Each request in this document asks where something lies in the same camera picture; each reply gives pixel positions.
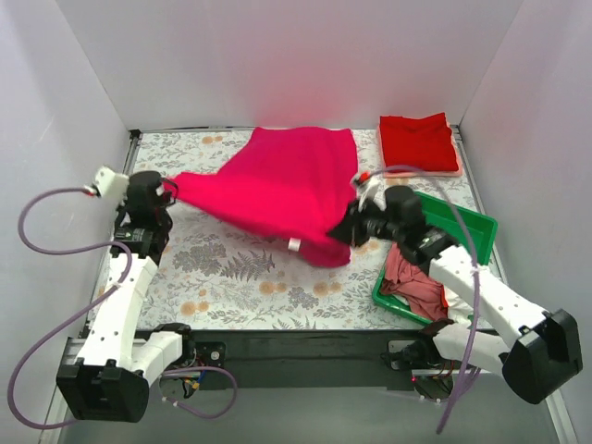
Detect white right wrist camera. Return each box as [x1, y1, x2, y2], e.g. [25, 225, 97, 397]
[351, 171, 380, 210]

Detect magenta t-shirt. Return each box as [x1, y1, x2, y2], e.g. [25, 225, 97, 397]
[167, 127, 358, 268]

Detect green plastic bin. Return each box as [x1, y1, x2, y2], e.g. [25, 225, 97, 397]
[372, 191, 500, 325]

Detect folded pink t-shirt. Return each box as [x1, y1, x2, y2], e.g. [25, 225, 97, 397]
[377, 115, 464, 179]

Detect white crumpled t-shirt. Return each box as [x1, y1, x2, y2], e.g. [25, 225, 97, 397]
[445, 293, 474, 327]

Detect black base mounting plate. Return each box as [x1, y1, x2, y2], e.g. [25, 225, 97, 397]
[134, 323, 461, 390]

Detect folded red t-shirt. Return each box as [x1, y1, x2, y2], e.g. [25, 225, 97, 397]
[379, 111, 460, 172]

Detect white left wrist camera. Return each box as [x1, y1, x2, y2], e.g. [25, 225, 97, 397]
[83, 166, 130, 203]

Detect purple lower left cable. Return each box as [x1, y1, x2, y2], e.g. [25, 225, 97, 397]
[154, 364, 240, 420]

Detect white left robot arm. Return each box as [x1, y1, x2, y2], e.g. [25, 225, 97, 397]
[56, 166, 197, 423]

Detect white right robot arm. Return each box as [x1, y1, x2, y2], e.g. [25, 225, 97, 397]
[328, 181, 583, 404]

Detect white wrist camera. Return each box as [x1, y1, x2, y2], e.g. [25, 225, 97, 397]
[83, 166, 130, 203]
[351, 171, 380, 210]

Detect floral patterned tablecloth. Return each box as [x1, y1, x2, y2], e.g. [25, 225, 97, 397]
[86, 128, 515, 332]

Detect dusty pink crumpled t-shirt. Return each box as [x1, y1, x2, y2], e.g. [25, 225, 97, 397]
[380, 243, 448, 321]

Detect aluminium frame rail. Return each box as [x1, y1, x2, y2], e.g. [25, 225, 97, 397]
[39, 335, 579, 444]

